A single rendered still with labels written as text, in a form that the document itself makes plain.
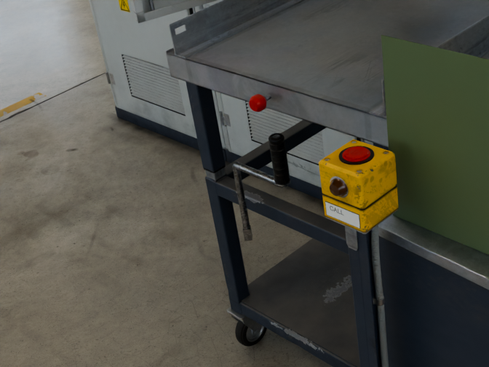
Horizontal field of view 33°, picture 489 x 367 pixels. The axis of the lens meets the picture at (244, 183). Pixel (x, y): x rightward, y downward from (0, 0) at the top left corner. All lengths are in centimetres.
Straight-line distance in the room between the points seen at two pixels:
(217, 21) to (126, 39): 143
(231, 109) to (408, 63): 175
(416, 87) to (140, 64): 215
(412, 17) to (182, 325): 108
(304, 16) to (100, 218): 129
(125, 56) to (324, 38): 166
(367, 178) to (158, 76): 207
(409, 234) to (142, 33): 200
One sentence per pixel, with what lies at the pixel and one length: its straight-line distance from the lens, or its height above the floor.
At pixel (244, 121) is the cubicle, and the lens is 284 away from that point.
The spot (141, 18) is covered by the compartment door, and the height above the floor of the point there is 85.
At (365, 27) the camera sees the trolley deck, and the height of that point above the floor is 85.
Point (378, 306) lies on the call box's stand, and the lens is 134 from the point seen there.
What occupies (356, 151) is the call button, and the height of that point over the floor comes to 91.
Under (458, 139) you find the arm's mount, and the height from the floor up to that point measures 92.
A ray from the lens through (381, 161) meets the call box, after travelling 117.
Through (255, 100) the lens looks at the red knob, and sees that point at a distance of 155.
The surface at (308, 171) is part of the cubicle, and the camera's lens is 271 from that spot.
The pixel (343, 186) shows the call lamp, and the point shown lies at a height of 88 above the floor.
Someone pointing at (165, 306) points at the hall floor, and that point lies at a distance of 243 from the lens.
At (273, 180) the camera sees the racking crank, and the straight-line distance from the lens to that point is 165.
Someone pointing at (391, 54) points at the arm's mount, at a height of 103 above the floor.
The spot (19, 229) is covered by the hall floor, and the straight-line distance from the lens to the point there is 298.
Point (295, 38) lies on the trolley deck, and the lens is 176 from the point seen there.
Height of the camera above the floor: 149
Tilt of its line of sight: 31 degrees down
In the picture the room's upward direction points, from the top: 10 degrees counter-clockwise
